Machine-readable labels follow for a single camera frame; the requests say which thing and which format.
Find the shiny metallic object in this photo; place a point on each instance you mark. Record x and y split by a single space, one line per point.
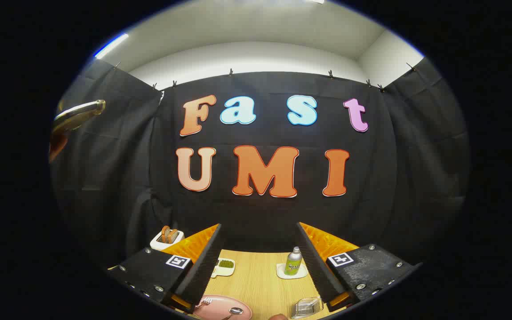
78 114

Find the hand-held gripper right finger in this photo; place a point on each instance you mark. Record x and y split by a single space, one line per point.
316 262

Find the pink plate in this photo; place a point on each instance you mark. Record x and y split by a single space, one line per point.
218 307

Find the white toaster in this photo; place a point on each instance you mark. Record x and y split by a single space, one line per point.
166 244

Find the white square coaster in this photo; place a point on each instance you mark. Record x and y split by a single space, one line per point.
282 272

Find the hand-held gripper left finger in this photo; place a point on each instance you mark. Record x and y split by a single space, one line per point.
207 262

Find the green and silver bottle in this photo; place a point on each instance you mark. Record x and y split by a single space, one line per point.
293 263

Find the brown bread slice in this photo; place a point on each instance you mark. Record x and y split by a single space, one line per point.
169 234

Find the white sectioned dish with beans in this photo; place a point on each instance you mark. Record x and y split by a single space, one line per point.
226 267

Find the metal spoon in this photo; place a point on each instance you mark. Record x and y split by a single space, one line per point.
234 311

